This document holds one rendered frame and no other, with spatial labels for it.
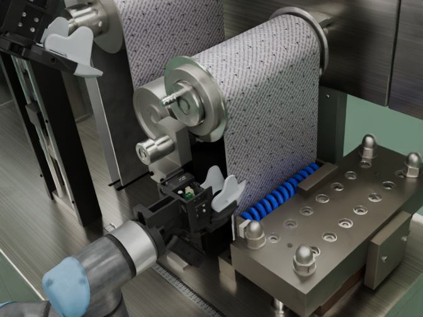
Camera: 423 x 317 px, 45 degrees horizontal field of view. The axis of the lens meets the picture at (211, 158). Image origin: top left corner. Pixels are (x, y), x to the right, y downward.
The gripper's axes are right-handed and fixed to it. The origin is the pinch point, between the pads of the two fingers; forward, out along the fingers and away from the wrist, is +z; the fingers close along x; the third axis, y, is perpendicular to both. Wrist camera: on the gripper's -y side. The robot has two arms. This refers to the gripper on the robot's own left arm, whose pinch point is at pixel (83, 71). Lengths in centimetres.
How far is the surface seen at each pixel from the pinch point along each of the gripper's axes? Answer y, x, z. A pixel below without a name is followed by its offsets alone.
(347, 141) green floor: 11, 74, 224
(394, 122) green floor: 32, 65, 249
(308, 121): 6.8, -8.1, 43.6
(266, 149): -0.8, -8.1, 34.8
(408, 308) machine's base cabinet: -18, -34, 61
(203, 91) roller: 4.0, -5.9, 16.7
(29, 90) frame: -9.5, 35.4, 14.0
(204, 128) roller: -1.3, -5.1, 21.1
